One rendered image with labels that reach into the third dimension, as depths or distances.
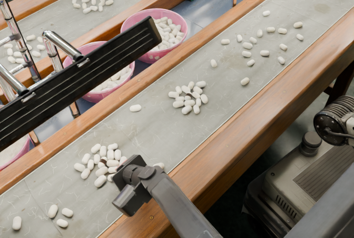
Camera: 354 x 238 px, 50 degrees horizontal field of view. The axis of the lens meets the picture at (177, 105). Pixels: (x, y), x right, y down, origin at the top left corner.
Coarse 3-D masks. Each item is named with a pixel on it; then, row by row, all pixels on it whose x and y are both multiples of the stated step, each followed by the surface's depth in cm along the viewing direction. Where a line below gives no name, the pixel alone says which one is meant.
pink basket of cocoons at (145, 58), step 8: (136, 16) 158; (144, 16) 160; (152, 16) 161; (160, 16) 161; (176, 16) 157; (128, 24) 156; (176, 24) 158; (184, 24) 153; (184, 32) 152; (168, 48) 143; (144, 56) 147; (152, 56) 146; (160, 56) 147
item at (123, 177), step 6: (138, 156) 105; (132, 162) 104; (138, 162) 105; (144, 162) 106; (126, 168) 102; (132, 168) 100; (114, 174) 101; (120, 174) 102; (126, 174) 100; (114, 180) 101; (120, 180) 102; (126, 180) 100; (120, 186) 102
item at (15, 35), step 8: (0, 0) 110; (0, 8) 112; (8, 8) 114; (8, 16) 114; (8, 24) 116; (16, 24) 119; (16, 32) 119; (8, 40) 119; (16, 40) 121; (24, 40) 124; (24, 48) 125; (24, 56) 127; (24, 64) 129; (32, 64) 130; (16, 72) 128; (32, 72) 132; (40, 80) 137; (0, 104) 130
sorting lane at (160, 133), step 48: (288, 0) 165; (336, 0) 164; (240, 48) 146; (288, 48) 145; (144, 96) 132; (192, 96) 131; (240, 96) 131; (144, 144) 119; (192, 144) 119; (48, 192) 110; (96, 192) 109
